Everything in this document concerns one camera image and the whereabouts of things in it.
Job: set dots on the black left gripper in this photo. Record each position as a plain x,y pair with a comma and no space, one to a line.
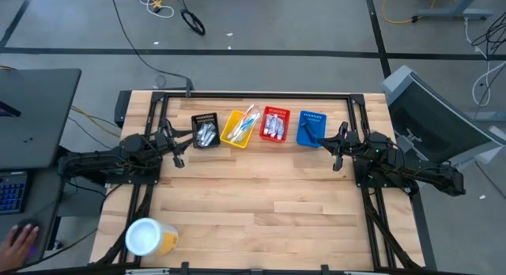
166,142

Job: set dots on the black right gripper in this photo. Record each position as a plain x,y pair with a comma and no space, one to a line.
348,144

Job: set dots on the dark blue disposable razor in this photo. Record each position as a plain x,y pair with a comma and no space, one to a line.
306,130
312,137

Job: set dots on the small white blue toothpaste tube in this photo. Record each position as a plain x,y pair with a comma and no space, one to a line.
282,130

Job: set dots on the packaged teal toothbrush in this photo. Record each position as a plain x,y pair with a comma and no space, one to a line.
236,136

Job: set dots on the packaged blue toothbrush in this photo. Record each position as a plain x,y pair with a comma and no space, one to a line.
242,132

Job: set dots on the packaged red toothbrush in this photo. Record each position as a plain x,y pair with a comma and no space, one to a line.
243,121

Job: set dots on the clear plastic bag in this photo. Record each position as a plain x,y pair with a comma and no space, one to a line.
251,121

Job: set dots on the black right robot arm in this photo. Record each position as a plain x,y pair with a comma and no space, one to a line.
415,168

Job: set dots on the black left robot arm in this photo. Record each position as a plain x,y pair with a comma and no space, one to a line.
99,160

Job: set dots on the blue plastic basket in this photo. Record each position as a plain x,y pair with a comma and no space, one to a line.
318,125

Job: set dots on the black plastic basket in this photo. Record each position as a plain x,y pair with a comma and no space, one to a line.
197,117

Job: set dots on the yellow plastic basket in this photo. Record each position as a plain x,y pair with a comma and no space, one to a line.
230,126

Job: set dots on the red plastic basket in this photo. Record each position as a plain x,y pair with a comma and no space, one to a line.
276,110

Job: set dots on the yellow tub white lid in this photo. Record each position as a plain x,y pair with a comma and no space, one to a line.
144,236

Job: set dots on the black table clamp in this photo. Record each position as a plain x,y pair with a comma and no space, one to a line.
325,269
185,267

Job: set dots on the black desk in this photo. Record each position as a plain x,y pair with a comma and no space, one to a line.
35,117

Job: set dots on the grey desk foot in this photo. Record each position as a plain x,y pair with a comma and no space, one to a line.
450,13

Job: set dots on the black computer keyboard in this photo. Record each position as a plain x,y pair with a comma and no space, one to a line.
12,192

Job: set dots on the black computer mouse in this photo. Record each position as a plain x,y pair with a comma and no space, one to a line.
33,247

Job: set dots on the person's hand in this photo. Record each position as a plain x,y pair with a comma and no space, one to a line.
16,247

